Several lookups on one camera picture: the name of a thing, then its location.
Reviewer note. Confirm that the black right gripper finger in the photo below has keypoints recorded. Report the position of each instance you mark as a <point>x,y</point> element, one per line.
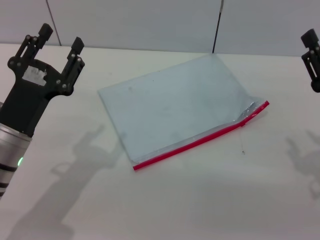
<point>313,62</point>

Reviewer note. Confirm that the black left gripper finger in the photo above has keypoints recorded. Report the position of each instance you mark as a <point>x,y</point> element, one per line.
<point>73,65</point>
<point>30,47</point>

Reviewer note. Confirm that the thin black vertical rod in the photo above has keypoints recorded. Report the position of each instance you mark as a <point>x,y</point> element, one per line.
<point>217,30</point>

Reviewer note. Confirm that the clear red-zipper document bag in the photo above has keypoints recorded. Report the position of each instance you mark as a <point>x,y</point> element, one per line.
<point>180,105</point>

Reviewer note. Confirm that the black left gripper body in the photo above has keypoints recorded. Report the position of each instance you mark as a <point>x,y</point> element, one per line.
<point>27,100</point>

